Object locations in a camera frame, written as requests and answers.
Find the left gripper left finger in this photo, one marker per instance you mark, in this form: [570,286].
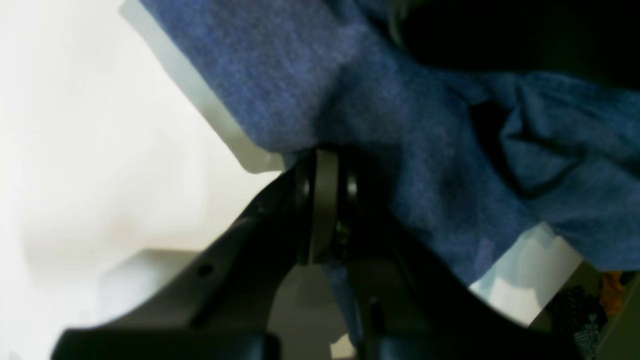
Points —
[218,307]

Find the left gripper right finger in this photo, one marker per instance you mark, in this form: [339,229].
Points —
[410,306]

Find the dark blue t-shirt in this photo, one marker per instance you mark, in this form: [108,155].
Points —
[474,120]

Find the crumpled dark cloth on floor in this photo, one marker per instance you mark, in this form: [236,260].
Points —
[578,315]

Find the orange object on floor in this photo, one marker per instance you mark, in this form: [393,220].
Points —
[612,292]

